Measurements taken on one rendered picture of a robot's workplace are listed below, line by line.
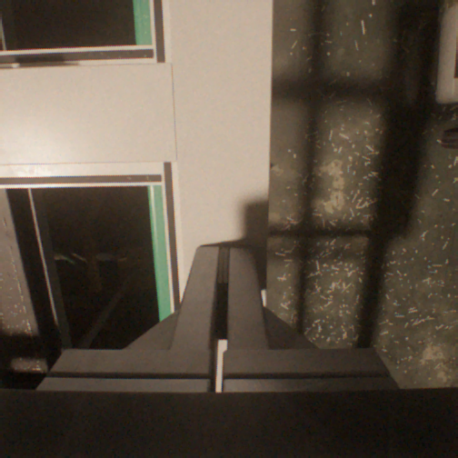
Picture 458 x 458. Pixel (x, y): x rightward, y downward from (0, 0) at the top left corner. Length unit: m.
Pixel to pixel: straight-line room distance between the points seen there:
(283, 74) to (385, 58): 0.32
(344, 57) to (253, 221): 1.03
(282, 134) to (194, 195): 0.95
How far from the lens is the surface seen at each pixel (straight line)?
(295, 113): 1.10
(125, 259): 1.18
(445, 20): 1.22
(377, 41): 1.20
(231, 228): 0.16
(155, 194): 0.23
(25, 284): 0.66
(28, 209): 0.64
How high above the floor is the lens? 1.08
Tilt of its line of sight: 73 degrees down
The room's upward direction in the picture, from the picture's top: 179 degrees counter-clockwise
